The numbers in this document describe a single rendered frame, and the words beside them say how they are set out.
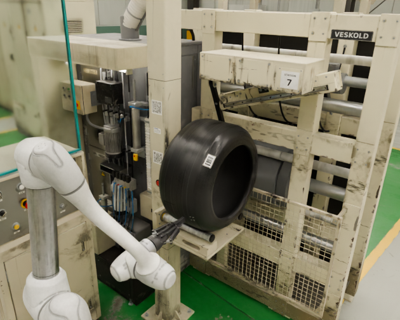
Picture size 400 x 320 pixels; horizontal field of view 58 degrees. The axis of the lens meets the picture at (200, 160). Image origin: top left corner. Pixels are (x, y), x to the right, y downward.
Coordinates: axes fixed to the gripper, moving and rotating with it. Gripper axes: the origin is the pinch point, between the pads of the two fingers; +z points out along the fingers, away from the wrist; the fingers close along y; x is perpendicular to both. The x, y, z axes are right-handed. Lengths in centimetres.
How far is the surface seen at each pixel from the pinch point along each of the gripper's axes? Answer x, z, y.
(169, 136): -28.9, 27.5, 27.4
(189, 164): -29.3, 8.5, -1.9
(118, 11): 11, 712, 862
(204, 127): -39.6, 27.5, 3.0
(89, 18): -54, 213, 333
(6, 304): 36, -67, 62
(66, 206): 5, -20, 67
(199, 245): 18.6, 8.6, -4.6
